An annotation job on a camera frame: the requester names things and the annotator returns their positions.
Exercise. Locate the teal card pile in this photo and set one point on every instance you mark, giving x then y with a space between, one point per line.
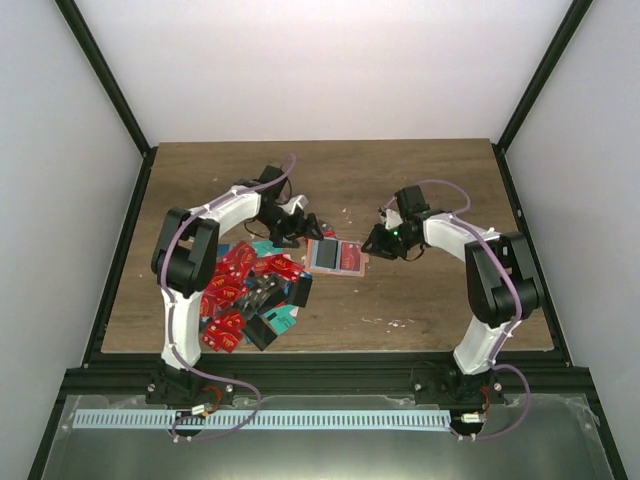
265 248
282 318

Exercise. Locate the teal card front pile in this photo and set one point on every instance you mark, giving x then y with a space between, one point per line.
282 318

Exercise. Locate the light blue slotted cable duct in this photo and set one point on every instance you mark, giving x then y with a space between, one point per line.
409 420

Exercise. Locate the pink leather card holder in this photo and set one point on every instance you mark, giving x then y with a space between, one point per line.
310 257

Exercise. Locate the red gold swirl card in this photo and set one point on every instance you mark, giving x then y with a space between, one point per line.
350 257

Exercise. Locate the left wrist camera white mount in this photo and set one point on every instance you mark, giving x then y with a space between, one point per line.
295 203

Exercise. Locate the black card at front edge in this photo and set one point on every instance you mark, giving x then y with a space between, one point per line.
259 333

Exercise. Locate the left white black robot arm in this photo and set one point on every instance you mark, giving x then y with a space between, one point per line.
184 259

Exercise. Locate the red VIP card front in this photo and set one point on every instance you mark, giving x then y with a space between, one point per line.
225 331

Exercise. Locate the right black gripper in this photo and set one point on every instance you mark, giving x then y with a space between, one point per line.
379 246

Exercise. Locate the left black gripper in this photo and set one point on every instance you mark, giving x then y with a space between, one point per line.
295 231

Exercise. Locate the black aluminium frame rail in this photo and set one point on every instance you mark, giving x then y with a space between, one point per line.
319 373

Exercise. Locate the teal card upper pile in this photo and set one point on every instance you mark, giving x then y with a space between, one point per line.
265 248

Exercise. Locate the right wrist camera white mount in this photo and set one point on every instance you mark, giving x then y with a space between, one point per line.
389 218

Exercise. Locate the red card left pile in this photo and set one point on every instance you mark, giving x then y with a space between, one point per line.
238 268

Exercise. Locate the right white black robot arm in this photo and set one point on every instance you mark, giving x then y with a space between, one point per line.
503 285

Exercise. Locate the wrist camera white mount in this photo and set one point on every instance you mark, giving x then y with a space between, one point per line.
295 203
389 218

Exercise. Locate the black glossy card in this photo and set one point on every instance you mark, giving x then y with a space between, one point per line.
326 254

